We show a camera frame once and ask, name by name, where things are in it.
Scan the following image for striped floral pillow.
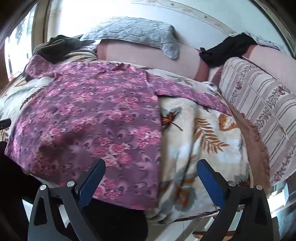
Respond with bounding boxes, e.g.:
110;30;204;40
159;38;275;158
218;57;296;186

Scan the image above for grey quilted pillow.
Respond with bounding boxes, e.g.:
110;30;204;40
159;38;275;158
80;16;179;59

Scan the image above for dark grey garment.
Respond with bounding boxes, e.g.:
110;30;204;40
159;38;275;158
32;35;95;64

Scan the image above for person's black pants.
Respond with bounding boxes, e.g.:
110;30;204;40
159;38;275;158
0;141;148;241

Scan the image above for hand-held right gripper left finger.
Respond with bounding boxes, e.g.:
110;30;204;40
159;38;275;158
28;158;107;241

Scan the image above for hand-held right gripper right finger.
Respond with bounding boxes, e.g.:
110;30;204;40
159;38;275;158
196;159;274;241

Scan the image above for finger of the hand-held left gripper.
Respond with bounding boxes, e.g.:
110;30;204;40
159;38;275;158
0;118;11;131

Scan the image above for brown corded cushion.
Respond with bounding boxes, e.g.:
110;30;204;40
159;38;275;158
229;104;271;190

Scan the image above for black garment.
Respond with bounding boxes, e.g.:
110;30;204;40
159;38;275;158
199;32;258;67

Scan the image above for leaf print blanket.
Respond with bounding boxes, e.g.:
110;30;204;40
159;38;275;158
0;51;255;225

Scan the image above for purple floral shirt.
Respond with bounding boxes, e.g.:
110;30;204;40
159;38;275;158
5;56;232;211

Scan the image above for window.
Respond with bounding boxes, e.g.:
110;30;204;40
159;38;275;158
5;5;47;79

